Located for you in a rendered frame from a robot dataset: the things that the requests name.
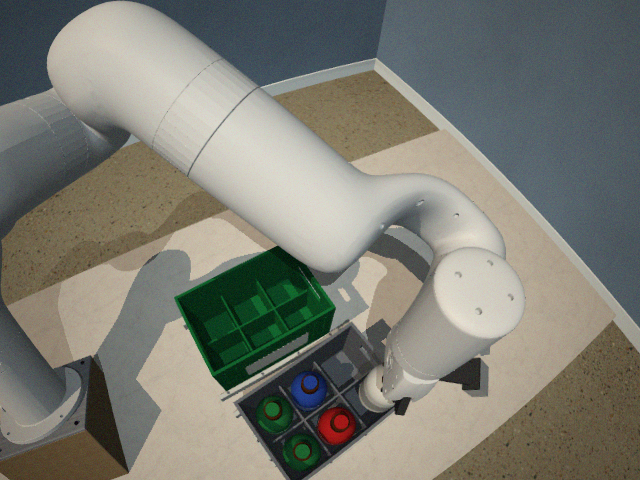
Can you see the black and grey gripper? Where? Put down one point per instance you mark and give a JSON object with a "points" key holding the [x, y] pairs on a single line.
{"points": [[398, 385]]}

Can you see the red bottle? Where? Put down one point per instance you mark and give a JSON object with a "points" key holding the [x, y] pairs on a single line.
{"points": [[331, 428]]}

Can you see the grey bottle crate with dividers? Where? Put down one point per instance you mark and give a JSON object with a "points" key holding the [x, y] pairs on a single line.
{"points": [[343, 360]]}

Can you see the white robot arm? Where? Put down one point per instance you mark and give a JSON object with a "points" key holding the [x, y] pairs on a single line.
{"points": [[124, 66]]}

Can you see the green crate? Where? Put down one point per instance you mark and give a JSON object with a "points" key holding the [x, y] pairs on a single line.
{"points": [[279, 274]]}

